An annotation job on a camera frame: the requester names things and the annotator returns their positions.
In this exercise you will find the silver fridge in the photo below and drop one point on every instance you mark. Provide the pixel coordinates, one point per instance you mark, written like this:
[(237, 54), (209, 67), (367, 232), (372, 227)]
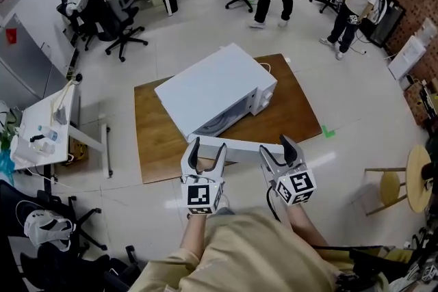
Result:
[(24, 72)]

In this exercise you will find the clear water bottle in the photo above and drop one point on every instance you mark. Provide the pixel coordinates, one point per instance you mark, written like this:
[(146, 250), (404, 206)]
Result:
[(49, 134)]

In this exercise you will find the person's left forearm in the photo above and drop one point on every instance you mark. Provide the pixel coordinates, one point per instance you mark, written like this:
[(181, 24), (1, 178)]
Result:
[(193, 236)]

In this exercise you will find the person's beige shirt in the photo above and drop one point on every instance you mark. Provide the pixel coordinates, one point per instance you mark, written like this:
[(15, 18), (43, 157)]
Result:
[(246, 256)]

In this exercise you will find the yellow wooden stool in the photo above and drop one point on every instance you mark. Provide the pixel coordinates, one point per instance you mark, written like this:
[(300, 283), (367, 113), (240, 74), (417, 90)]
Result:
[(419, 178)]

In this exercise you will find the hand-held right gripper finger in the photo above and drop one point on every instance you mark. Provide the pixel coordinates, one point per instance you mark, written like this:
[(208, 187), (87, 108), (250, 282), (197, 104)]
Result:
[(270, 164), (291, 152)]

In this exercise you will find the black waste bin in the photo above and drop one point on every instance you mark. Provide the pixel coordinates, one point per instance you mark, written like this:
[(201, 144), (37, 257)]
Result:
[(170, 3)]

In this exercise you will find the person's right forearm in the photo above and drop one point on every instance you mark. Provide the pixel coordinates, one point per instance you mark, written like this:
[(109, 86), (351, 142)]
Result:
[(304, 225)]

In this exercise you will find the red fridge tag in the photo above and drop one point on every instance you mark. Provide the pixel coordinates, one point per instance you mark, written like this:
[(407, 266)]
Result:
[(11, 36)]

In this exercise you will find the white microwave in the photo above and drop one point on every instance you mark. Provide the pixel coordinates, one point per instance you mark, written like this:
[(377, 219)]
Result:
[(212, 85)]

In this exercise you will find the gray cloth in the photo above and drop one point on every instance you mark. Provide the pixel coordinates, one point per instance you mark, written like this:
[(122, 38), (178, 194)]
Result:
[(61, 115)]

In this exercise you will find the white desk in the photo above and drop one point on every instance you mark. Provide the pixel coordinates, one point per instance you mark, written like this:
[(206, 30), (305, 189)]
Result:
[(44, 113)]

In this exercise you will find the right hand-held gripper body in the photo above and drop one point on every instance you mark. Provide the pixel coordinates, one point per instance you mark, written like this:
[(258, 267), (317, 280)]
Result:
[(296, 184)]

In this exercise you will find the wooden clothes hanger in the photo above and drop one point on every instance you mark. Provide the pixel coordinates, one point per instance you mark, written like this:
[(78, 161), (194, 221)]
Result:
[(61, 99)]

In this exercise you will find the black battery pack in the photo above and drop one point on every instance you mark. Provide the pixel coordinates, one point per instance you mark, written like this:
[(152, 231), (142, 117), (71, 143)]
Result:
[(383, 266)]

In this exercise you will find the white water dispenser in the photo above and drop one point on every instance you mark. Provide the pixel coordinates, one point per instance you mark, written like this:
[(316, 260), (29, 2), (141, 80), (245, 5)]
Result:
[(409, 54)]

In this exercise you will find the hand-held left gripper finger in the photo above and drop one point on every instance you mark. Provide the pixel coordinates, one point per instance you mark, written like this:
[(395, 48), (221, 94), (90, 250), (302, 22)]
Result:
[(221, 160), (191, 160)]

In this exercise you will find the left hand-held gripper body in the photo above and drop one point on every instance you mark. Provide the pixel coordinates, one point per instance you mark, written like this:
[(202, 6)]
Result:
[(198, 196)]

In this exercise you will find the brown wooden table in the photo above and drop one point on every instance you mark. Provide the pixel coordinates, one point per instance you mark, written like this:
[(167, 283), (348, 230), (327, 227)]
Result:
[(157, 133)]

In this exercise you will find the blue plastic bag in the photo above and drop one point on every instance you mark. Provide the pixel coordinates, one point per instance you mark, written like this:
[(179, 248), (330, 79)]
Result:
[(6, 164)]

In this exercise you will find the white electric kettle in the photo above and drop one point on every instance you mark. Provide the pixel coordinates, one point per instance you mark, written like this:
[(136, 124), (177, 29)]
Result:
[(22, 148)]

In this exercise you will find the black glass cabinet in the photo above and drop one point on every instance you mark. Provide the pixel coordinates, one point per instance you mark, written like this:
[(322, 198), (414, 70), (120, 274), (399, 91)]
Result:
[(386, 24)]

